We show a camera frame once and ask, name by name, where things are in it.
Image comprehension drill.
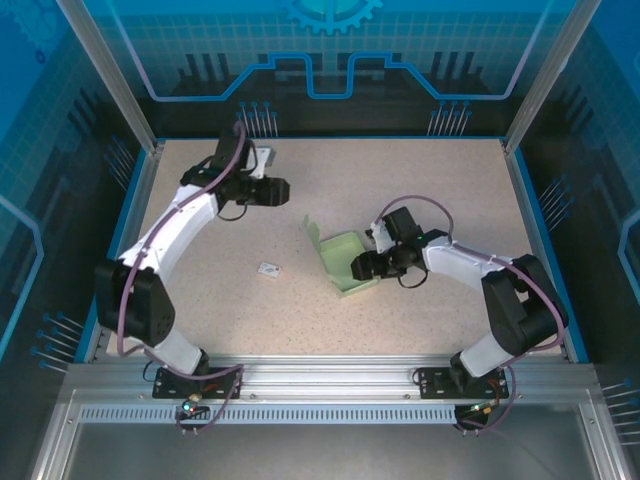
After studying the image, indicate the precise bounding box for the slotted grey cable duct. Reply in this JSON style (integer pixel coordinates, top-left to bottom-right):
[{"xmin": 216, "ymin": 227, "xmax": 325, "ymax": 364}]
[{"xmin": 77, "ymin": 405, "xmax": 466, "ymax": 426}]

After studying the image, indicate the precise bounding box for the aluminium lower tray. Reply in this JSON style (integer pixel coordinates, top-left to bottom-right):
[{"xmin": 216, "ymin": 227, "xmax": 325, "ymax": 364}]
[{"xmin": 29, "ymin": 389, "xmax": 640, "ymax": 480}]

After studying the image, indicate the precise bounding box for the aluminium frame rail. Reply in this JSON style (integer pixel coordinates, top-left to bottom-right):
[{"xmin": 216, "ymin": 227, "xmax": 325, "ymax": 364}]
[{"xmin": 64, "ymin": 353, "xmax": 599, "ymax": 402}]

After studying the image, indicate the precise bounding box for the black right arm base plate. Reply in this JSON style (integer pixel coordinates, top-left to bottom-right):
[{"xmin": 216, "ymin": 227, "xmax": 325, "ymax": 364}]
[{"xmin": 415, "ymin": 366, "xmax": 511, "ymax": 401}]

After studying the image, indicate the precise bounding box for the blue table edge strip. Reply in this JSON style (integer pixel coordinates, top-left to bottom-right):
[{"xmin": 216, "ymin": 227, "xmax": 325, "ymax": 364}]
[
  {"xmin": 73, "ymin": 147, "xmax": 150, "ymax": 364},
  {"xmin": 512, "ymin": 147, "xmax": 592, "ymax": 364}
]

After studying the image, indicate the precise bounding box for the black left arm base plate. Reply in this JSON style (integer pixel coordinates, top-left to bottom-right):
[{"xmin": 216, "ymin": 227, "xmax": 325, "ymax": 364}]
[{"xmin": 151, "ymin": 366, "xmax": 245, "ymax": 401}]

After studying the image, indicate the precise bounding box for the aluminium corner post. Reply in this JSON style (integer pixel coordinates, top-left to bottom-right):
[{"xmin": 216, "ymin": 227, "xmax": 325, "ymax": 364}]
[
  {"xmin": 54, "ymin": 0, "xmax": 167, "ymax": 154},
  {"xmin": 501, "ymin": 0, "xmax": 601, "ymax": 154}
]

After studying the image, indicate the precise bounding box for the light green paper box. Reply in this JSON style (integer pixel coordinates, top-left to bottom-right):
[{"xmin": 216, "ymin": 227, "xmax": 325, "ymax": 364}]
[{"xmin": 303, "ymin": 214, "xmax": 380, "ymax": 300}]

